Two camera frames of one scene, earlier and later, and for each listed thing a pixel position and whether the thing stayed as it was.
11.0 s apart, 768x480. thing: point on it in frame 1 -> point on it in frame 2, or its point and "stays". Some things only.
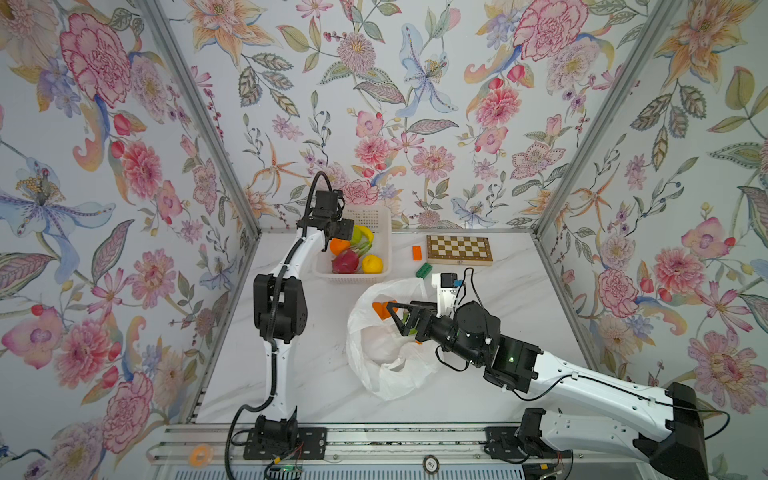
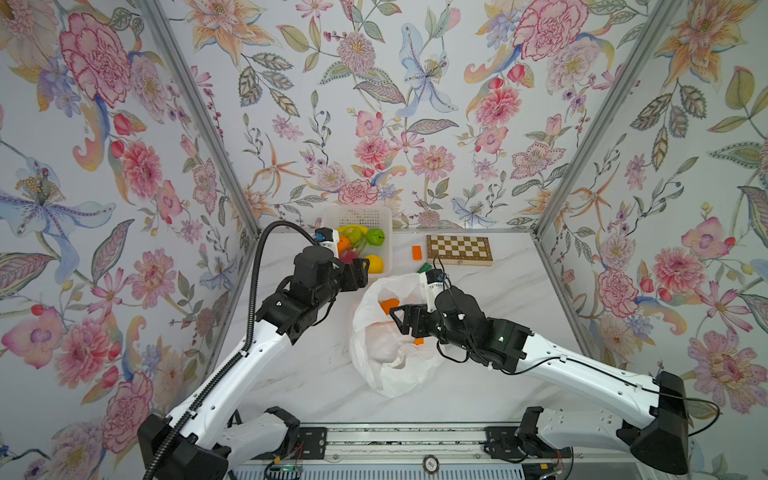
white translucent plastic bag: [389, 363] stays
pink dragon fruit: [345, 262] stays
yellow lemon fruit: [372, 264] stays
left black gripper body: [339, 228] -> [352, 273]
